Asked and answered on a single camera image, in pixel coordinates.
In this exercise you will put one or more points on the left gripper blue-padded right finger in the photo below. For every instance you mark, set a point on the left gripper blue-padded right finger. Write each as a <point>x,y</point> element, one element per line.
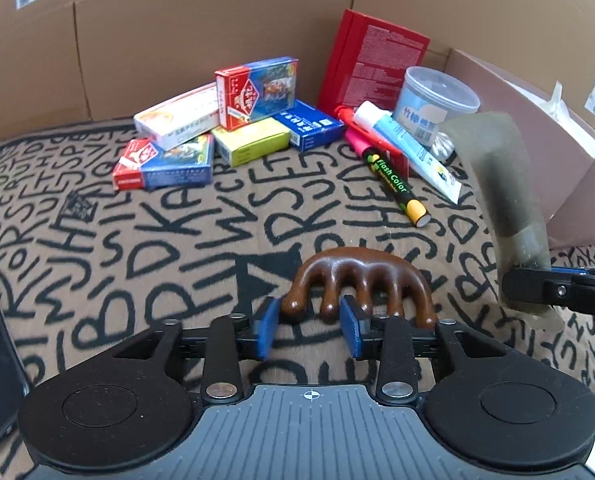
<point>392,341</point>

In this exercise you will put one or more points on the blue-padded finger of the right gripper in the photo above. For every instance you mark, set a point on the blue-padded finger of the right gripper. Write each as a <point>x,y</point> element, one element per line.
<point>539,291</point>

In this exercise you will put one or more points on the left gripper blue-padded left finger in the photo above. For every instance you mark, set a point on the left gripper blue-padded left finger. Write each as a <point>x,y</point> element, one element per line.
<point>226,342</point>

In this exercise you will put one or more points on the brown wooden massage comb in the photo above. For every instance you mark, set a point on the brown wooden massage comb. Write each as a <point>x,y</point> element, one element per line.
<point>365,269</point>

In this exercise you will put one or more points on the clear bag with dark item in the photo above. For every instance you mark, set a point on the clear bag with dark item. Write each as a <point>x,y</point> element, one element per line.
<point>491,148</point>

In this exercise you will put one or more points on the pink black Flash Color marker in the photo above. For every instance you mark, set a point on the pink black Flash Color marker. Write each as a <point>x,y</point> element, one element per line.
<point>394,181</point>

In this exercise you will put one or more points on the white blue toothpaste tube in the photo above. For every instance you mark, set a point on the white blue toothpaste tube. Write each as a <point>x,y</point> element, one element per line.
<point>371,118</point>

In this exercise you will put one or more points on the pink cardboard storage box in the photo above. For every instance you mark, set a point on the pink cardboard storage box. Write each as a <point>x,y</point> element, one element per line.
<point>561,146</point>

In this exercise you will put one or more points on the patterned letter rug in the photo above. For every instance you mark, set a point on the patterned letter rug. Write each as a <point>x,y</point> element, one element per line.
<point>83,266</point>

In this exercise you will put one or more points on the red blue flat card box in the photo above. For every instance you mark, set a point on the red blue flat card box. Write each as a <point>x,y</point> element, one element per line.
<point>143,165</point>

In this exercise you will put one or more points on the yellow green small box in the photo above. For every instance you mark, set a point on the yellow green small box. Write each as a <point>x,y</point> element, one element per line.
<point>250,142</point>

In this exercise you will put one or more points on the white medicine box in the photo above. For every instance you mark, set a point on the white medicine box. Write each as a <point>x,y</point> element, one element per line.
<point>180,119</point>

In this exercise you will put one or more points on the blue medicine box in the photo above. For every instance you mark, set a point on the blue medicine box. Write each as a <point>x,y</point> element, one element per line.
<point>309,127</point>

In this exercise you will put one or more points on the red tube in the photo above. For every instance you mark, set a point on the red tube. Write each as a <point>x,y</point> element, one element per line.
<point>372,137</point>

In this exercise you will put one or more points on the clear cotton swab jar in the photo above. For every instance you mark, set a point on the clear cotton swab jar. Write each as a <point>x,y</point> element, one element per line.
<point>429,98</point>

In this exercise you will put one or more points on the red blue playing card box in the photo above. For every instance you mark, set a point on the red blue playing card box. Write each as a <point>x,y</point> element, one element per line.
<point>255,91</point>

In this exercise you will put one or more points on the red flat book box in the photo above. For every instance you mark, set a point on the red flat book box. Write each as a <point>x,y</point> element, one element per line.
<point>369,62</point>

